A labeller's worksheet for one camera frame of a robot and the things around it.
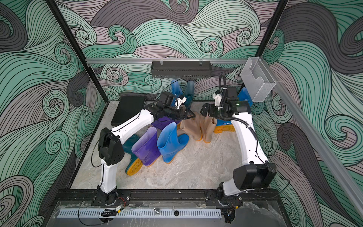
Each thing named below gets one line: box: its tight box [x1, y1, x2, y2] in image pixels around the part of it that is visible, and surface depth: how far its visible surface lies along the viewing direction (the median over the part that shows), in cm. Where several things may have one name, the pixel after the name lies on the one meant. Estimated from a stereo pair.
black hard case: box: [110, 96, 146, 128], surface depth 116 cm
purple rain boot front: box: [131, 126, 162, 167], surface depth 71 cm
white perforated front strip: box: [56, 209, 222, 219], surface depth 71 cm
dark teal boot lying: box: [122, 134, 143, 176], surface depth 79 cm
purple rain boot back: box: [150, 116, 182, 131], surface depth 74 cm
